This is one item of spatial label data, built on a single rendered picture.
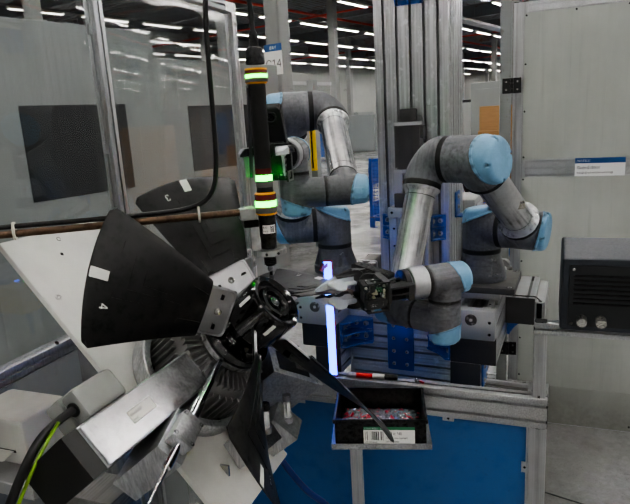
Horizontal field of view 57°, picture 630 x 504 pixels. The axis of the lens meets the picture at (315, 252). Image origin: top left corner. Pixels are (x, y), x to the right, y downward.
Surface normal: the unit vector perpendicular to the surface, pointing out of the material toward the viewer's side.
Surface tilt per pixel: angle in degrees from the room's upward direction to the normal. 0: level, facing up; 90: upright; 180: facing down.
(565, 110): 90
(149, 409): 50
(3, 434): 90
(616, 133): 89
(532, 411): 90
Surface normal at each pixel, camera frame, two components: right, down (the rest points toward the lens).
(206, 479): 0.68, -0.61
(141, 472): -0.16, 0.43
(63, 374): 0.94, 0.03
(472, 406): -0.35, 0.23
